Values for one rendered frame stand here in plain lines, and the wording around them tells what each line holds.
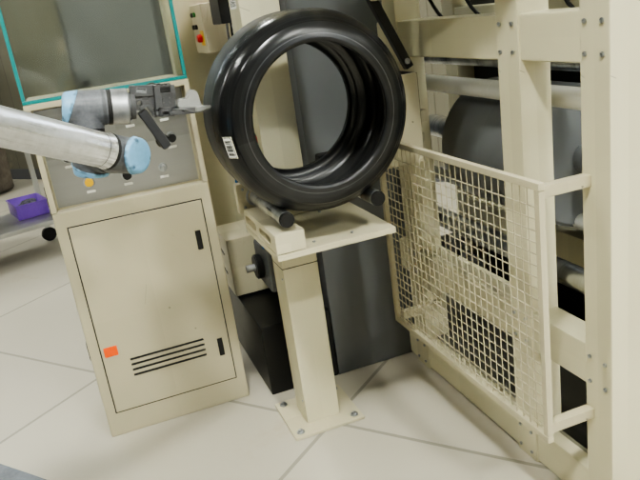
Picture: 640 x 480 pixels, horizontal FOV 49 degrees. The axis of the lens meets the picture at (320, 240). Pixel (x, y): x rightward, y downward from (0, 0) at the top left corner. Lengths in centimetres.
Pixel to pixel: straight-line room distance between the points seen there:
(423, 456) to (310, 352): 52
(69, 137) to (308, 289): 110
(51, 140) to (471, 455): 161
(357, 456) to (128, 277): 103
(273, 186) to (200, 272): 85
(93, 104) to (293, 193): 56
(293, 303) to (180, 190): 58
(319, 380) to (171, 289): 64
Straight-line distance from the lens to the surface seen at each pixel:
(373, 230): 206
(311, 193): 195
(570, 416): 201
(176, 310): 271
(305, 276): 242
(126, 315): 269
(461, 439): 252
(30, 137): 161
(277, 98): 228
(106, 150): 173
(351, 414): 266
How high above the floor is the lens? 145
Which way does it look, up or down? 18 degrees down
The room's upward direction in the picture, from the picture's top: 8 degrees counter-clockwise
